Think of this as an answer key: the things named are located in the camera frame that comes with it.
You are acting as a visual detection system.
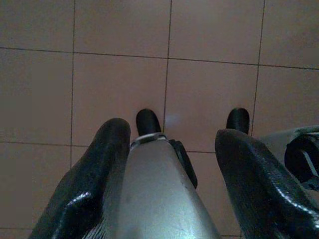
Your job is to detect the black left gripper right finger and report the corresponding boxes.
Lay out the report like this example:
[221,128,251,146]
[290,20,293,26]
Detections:
[215,128,319,239]

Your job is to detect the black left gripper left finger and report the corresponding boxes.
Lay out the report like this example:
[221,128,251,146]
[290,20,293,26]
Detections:
[29,118,132,239]

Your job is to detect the silver left robot leg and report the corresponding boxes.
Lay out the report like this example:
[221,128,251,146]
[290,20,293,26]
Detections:
[83,133,222,239]

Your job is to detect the black right robot foot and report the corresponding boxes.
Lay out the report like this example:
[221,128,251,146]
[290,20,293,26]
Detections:
[226,107,250,135]

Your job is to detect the black robot foot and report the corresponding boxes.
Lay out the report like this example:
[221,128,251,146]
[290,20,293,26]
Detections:
[226,107,250,135]
[136,108,162,137]

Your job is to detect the black left robot foot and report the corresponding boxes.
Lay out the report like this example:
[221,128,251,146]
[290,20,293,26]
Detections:
[136,108,162,137]

